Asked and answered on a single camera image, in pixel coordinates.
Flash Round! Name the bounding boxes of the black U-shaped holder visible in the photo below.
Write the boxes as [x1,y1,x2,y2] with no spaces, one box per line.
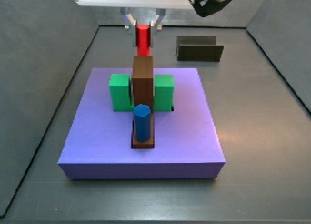
[176,36,223,62]

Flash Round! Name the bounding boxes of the purple board block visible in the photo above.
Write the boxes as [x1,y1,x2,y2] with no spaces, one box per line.
[58,68,225,179]

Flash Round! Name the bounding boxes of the red hexagonal peg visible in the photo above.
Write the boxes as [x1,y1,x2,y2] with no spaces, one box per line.
[136,25,150,56]

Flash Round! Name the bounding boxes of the green right block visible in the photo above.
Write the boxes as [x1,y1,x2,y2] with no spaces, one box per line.
[154,75,174,112]

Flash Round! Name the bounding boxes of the brown tall block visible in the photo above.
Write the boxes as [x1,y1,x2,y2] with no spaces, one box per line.
[130,56,154,149]

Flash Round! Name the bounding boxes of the green block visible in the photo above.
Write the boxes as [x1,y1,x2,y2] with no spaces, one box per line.
[109,74,132,112]
[154,75,174,112]

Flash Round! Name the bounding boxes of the blue hexagonal peg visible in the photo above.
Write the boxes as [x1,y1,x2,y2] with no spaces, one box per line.
[133,104,150,142]

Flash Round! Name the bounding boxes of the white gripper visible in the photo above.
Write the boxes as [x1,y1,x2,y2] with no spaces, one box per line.
[74,0,192,47]

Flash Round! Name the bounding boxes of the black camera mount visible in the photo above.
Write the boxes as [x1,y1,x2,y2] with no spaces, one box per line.
[188,0,232,17]

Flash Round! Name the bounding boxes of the green left block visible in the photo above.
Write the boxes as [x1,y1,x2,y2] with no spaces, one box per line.
[109,74,132,112]

